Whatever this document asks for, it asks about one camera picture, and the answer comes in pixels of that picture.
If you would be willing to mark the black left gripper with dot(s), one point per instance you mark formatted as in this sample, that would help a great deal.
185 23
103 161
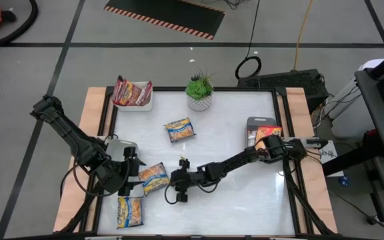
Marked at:
118 175

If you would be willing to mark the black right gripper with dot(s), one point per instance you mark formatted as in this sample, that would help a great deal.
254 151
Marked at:
183 180

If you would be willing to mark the blue soy sauce ramen pack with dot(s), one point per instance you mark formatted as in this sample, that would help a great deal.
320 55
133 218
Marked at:
130 212
179 130
153 178

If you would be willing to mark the clear plastic bin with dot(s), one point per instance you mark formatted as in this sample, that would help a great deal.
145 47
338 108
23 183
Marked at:
117 148

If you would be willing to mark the red roast beef ramen pack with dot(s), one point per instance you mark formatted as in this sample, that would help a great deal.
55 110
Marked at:
145 94
131 93
118 91

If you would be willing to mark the grey translucent plastic bin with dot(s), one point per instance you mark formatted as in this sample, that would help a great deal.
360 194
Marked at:
260 120

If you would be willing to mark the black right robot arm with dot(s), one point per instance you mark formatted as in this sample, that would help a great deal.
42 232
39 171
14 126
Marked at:
232 163

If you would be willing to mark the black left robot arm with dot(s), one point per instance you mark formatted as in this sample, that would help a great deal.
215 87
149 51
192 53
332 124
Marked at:
75 140

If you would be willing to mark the white plastic bin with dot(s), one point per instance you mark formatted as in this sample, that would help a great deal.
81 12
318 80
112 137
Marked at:
135 108

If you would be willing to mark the light wooden side board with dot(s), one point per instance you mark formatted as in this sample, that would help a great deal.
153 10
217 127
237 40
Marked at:
294 96
68 210

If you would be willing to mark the succulent plant in patterned pot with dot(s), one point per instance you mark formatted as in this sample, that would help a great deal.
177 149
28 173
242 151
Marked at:
199 103

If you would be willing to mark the grey adapter box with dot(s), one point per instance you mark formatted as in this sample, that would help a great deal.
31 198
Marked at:
313 142

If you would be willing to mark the black computer case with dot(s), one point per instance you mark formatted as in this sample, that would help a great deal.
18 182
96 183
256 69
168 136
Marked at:
288 81

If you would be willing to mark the white paper sheet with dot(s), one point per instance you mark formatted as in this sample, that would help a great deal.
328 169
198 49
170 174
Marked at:
330 156

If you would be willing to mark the small blue floor object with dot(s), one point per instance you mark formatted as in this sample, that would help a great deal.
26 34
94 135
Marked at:
344 181

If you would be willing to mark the black hazard-striped floor mat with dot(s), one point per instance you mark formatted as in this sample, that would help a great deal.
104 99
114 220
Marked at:
165 13

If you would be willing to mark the black desk leg beam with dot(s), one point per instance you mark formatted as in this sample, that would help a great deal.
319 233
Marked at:
352 160

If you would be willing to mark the white computer tower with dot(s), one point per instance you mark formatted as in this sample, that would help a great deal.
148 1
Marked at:
345 100

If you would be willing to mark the black metal table frame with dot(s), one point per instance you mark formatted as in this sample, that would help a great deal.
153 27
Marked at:
232 89

